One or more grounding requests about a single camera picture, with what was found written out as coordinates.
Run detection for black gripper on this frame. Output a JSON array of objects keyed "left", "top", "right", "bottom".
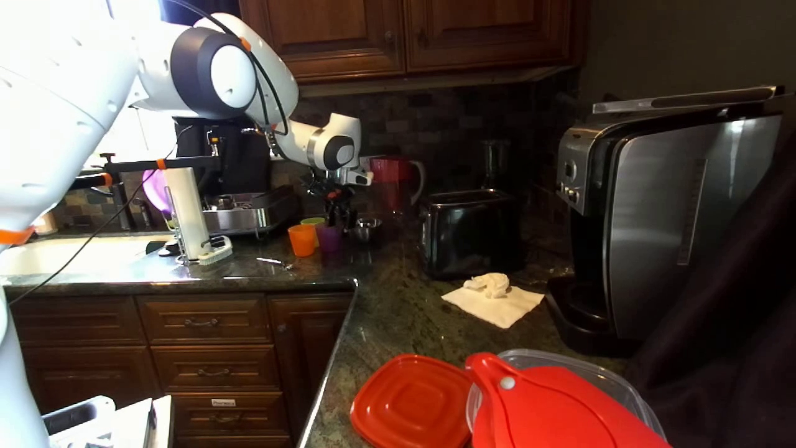
[{"left": 319, "top": 158, "right": 375, "bottom": 233}]

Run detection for orange plastic cup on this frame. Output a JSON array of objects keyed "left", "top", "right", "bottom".
[{"left": 287, "top": 221, "right": 324, "bottom": 263}]

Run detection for small silver bowl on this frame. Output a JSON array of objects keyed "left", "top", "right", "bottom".
[{"left": 350, "top": 218, "right": 386, "bottom": 248}]

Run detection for red mug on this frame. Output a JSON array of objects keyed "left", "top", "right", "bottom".
[{"left": 367, "top": 156, "right": 429, "bottom": 218}]

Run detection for black espresso machine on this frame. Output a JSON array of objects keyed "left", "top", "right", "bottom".
[{"left": 170, "top": 112, "right": 283, "bottom": 239}]

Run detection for black chrome toaster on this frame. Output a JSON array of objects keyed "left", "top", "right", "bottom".
[{"left": 416, "top": 188, "right": 524, "bottom": 284}]

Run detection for white paper napkin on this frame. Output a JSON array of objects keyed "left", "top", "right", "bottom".
[{"left": 439, "top": 269, "right": 547, "bottom": 332}]

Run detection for small black counter object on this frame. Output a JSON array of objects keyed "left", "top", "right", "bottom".
[{"left": 143, "top": 238, "right": 181, "bottom": 259}]

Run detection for purple translucent bottle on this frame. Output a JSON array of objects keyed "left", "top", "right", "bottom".
[{"left": 140, "top": 167, "right": 176, "bottom": 220}]

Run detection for lower wooden cabinets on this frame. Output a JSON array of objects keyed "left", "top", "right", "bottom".
[{"left": 6, "top": 287, "right": 360, "bottom": 448}]

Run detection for wooden cabinets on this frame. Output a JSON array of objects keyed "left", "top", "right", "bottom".
[
  {"left": 6, "top": 287, "right": 360, "bottom": 448},
  {"left": 236, "top": 0, "right": 585, "bottom": 92}
]

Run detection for flat square red lid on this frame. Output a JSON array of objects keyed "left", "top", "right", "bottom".
[{"left": 345, "top": 352, "right": 478, "bottom": 448}]

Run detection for bright kitchen window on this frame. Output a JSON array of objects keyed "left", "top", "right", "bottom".
[{"left": 103, "top": 102, "right": 181, "bottom": 172}]

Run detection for upper wooden cabinets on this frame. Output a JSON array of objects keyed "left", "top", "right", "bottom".
[{"left": 236, "top": 0, "right": 585, "bottom": 92}]

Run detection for clear plastic food container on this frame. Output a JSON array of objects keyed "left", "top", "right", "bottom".
[{"left": 462, "top": 347, "right": 669, "bottom": 448}]

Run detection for red lid with tab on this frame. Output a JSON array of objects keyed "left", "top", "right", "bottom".
[{"left": 462, "top": 352, "right": 672, "bottom": 448}]

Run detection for silver black coffee maker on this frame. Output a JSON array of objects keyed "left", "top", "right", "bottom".
[{"left": 546, "top": 82, "right": 787, "bottom": 356}]

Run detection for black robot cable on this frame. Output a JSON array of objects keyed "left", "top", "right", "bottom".
[{"left": 176, "top": 0, "right": 294, "bottom": 143}]

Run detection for black camera stand bar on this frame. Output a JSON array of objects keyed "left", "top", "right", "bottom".
[{"left": 72, "top": 153, "right": 215, "bottom": 228}]

